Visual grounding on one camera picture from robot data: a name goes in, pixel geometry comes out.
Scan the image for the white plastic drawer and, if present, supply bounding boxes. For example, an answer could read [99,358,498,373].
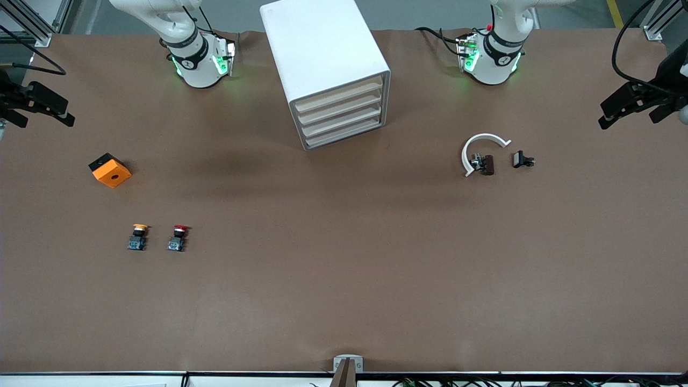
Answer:
[294,75,384,113]
[301,105,385,137]
[297,90,384,125]
[304,118,386,148]

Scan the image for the yellow push button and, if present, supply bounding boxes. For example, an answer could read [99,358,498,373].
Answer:
[127,224,151,252]

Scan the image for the red push button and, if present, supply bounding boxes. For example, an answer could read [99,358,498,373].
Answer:
[167,225,191,253]

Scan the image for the white drawer cabinet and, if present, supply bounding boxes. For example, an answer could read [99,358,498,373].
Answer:
[260,0,391,151]

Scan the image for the orange box with hole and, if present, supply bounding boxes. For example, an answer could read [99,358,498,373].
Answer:
[88,153,132,189]

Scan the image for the brown table mat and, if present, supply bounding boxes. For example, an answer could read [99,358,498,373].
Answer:
[0,30,688,374]

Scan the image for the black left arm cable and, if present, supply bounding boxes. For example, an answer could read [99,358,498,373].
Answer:
[612,0,688,98]

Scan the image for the aluminium frame profile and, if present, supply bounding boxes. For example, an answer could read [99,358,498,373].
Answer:
[640,0,688,42]
[0,0,70,47]

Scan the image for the white curved bracket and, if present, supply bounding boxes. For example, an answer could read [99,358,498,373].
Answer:
[461,133,512,178]

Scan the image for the black base cable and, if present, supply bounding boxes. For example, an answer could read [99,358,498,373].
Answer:
[415,26,464,57]

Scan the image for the brown camera post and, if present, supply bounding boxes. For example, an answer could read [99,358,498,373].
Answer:
[329,359,358,387]

